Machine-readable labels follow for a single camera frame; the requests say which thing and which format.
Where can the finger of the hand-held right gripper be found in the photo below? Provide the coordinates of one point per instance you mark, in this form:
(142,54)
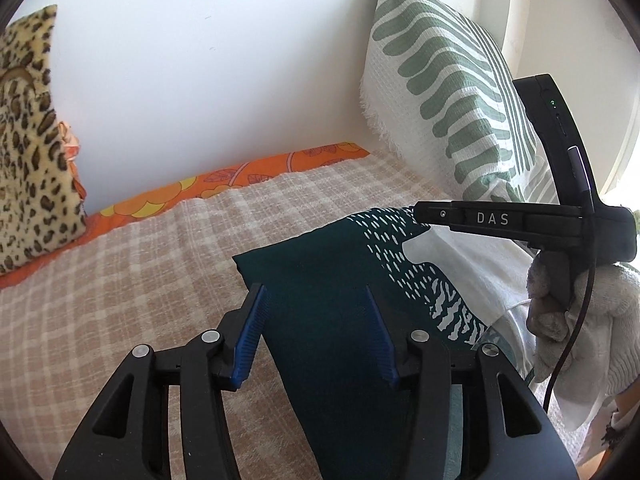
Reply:
(440,215)

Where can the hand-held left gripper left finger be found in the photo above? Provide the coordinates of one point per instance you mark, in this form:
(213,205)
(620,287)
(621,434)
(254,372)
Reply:
(249,332)

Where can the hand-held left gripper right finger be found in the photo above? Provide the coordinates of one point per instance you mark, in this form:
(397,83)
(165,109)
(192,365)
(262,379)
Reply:
(382,340)

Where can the teal and white printed garment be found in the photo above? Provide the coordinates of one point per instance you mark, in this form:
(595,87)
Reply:
(320,290)

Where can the person's right hand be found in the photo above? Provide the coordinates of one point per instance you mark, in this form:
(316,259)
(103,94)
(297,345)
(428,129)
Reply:
(615,320)

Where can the green leaf print pillow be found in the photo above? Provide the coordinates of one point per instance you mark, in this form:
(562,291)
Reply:
(430,110)

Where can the beige plaid blanket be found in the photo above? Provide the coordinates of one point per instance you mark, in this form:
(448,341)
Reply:
(140,260)

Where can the white cloth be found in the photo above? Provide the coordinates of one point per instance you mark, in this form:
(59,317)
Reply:
(515,350)

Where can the orange floral bed sheet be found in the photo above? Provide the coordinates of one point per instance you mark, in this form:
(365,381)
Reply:
(210,185)

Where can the orange ruffled cloth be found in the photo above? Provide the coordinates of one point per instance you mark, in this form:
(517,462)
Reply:
(71,155)

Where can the leopard print pillow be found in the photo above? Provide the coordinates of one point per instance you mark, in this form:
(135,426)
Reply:
(30,175)

